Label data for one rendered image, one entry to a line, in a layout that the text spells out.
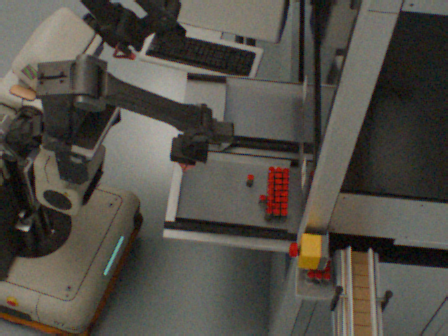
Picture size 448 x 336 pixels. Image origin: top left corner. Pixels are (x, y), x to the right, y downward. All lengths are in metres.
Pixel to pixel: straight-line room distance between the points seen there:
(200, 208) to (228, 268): 0.94
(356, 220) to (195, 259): 1.26
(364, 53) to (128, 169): 2.04
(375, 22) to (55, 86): 0.66
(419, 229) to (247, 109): 0.76
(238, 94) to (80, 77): 1.04
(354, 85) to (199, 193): 0.81
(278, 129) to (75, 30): 0.78
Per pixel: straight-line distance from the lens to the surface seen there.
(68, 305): 2.67
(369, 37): 1.43
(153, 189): 3.26
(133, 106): 1.58
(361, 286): 2.01
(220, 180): 2.20
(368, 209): 1.89
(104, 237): 2.80
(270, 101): 2.43
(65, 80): 1.50
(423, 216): 1.93
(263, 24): 2.70
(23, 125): 1.91
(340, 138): 1.65
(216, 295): 2.98
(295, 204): 2.18
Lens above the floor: 2.65
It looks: 53 degrees down
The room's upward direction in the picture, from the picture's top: 6 degrees clockwise
